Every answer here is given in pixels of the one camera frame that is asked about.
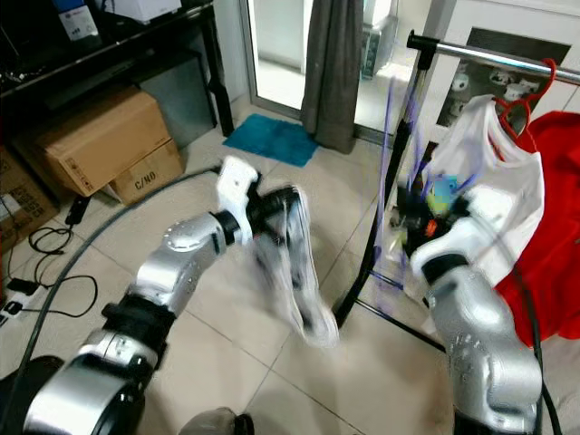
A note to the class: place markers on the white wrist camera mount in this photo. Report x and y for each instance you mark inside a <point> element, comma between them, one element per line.
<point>236,186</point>
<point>462,240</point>

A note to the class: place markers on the teal floor mat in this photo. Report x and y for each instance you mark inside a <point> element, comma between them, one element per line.
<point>267,139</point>

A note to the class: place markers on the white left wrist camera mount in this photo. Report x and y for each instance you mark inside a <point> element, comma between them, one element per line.
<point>236,186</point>

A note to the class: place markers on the white glass door cabinet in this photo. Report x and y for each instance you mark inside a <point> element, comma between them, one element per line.
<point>507,18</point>

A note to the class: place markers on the black chrome clothes rack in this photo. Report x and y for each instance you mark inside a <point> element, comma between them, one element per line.
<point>489,56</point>

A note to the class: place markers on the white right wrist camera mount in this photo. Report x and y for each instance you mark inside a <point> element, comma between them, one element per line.
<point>462,240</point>

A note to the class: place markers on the black shelf desk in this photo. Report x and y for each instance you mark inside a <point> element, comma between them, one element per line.
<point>109,59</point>

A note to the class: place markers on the black power adapter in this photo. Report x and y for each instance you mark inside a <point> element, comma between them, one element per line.
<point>79,210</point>

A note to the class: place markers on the white cloth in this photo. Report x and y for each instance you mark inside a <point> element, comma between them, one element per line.
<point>299,290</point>

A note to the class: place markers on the grey curtain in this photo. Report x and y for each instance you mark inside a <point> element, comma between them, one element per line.
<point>333,72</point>

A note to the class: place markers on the red polo shirt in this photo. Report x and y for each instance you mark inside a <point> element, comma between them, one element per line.
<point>548,227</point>

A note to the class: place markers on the large plain cardboard box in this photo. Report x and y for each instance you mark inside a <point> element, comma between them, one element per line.
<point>95,136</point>

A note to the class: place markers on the plain white box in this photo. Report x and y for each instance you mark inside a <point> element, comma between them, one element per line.
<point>145,9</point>

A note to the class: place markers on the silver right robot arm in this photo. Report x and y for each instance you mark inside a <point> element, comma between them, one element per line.
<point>480,353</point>

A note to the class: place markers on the grey box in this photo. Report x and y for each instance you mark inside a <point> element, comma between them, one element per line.
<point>186,95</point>

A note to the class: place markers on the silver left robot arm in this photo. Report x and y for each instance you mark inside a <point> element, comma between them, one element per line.
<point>172,267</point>

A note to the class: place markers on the white power strip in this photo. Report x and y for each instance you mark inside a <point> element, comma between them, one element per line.
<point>18,299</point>

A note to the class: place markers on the small printed cardboard box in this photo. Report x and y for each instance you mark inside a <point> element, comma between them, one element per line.
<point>149,177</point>

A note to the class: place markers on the white blue labelled box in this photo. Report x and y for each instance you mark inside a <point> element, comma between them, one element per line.
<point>77,20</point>

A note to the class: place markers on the grey left robot knee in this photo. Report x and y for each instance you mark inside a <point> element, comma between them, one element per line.
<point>208,423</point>

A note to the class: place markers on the red hanger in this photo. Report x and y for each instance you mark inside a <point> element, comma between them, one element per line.
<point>519,109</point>

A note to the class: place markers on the grey metal appliance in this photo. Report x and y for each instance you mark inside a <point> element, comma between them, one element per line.
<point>376,50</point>

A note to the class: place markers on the glass sliding door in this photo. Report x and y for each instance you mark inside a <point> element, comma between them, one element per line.
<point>276,45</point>

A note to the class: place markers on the labelled cardboard box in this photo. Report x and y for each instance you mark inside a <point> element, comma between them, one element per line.
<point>14,204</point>

